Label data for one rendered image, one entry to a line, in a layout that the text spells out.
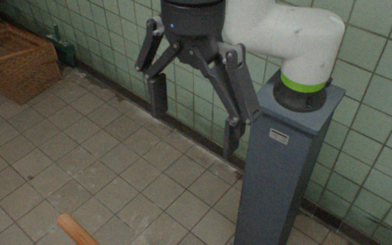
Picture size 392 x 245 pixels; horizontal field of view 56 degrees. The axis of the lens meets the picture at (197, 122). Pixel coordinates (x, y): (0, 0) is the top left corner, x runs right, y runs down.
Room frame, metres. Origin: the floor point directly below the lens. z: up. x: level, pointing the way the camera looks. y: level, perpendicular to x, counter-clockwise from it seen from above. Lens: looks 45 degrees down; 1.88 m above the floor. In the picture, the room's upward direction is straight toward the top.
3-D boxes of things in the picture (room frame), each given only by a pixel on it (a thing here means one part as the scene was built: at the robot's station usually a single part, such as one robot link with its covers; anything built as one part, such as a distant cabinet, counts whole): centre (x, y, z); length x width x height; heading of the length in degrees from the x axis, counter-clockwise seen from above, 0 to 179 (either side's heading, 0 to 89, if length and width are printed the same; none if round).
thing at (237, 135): (0.33, -0.06, 1.55); 0.03 x 0.01 x 0.05; 52
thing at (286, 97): (0.84, -0.32, 1.23); 0.26 x 0.15 x 0.06; 144
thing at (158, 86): (0.43, 0.06, 1.51); 0.03 x 0.01 x 0.07; 142
